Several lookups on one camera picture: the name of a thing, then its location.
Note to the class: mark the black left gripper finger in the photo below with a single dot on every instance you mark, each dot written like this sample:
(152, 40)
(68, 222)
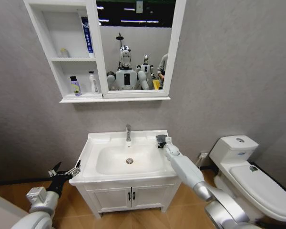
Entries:
(74, 171)
(56, 167)

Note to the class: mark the grey towel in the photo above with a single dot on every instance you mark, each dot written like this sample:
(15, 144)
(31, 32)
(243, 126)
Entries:
(161, 138)

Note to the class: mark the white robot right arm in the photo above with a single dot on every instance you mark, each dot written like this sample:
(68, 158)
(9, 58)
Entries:
(188, 170)

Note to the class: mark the white ceramic washbasin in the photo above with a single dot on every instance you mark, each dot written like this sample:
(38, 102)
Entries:
(128, 157)

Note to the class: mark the white vanity cabinet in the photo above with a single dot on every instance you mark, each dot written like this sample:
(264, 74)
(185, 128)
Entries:
(128, 198)

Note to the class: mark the chrome faucet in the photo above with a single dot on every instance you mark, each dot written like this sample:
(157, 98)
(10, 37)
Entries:
(128, 133)

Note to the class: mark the metal sink drain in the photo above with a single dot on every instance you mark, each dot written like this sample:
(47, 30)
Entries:
(129, 160)

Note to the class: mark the white vanity door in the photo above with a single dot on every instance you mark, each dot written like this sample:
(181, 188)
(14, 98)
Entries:
(109, 200)
(151, 196)

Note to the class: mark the chrome flush button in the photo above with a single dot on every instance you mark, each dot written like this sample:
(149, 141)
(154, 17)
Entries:
(239, 140)

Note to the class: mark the purple bottle black cap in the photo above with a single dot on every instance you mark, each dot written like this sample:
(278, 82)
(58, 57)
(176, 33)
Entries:
(75, 87)

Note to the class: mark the white bottle black cap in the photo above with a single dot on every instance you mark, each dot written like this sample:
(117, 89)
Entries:
(93, 83)

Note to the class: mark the white toilet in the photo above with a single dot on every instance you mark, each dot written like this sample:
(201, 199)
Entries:
(250, 174)

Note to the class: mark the dark sticker on toilet lid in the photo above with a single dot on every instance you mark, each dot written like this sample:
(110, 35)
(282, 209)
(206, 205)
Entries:
(253, 168)

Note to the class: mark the white framed mirror door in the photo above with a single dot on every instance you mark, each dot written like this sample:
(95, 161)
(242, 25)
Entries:
(135, 45)

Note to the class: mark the white toilet lid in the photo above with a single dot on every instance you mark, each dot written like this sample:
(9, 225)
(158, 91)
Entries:
(262, 183)

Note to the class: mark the blue white toothpaste tube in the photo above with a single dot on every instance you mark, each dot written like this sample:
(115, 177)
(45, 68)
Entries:
(88, 37)

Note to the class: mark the white wall socket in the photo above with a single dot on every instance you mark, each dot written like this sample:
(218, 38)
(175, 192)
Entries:
(203, 155)

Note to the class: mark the white wall shelf cabinet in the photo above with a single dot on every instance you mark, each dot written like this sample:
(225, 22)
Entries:
(69, 50)

